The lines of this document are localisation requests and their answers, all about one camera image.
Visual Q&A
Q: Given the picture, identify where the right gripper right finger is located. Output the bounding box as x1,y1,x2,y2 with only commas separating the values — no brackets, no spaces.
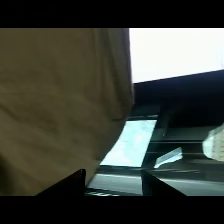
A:
141,169,188,197

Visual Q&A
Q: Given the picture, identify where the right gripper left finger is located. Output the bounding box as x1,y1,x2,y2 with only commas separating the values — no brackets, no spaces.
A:
35,168,87,197

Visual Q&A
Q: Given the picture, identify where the brown shirt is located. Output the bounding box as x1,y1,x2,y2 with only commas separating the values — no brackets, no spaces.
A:
0,27,136,197

